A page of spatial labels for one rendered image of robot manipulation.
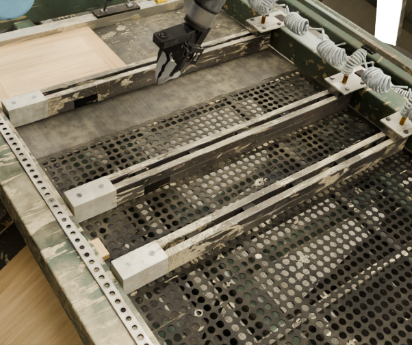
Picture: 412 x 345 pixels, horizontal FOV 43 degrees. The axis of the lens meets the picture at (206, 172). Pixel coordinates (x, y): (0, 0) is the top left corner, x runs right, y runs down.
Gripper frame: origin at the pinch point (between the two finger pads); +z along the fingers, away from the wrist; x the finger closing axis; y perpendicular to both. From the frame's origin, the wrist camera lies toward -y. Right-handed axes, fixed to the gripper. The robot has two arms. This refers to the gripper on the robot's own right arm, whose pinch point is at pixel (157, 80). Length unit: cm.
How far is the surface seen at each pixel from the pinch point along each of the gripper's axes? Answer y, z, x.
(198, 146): 11.4, 11.4, -17.1
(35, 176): -26.4, 34.5, 0.5
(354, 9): 577, -4, 188
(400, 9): 453, -39, 99
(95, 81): 7.2, 20.1, 26.3
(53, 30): 19, 25, 66
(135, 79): 20.9, 15.5, 22.8
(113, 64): 24.2, 19.6, 37.5
